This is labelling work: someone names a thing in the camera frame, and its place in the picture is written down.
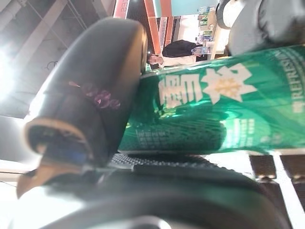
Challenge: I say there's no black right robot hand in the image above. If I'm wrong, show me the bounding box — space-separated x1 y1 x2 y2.
215 0 305 57

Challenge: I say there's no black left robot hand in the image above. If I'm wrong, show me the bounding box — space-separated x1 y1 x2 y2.
9 17 292 229

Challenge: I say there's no orange booth frame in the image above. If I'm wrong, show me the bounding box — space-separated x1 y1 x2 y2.
113 0 175 52

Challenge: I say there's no white shelf with bottles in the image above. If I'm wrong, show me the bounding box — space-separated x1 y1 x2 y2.
196 4 219 57

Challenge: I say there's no person in white shirt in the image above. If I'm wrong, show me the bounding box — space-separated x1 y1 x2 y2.
146 39 203 70

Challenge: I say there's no green drink can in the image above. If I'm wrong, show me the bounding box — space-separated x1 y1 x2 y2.
118 44 305 155

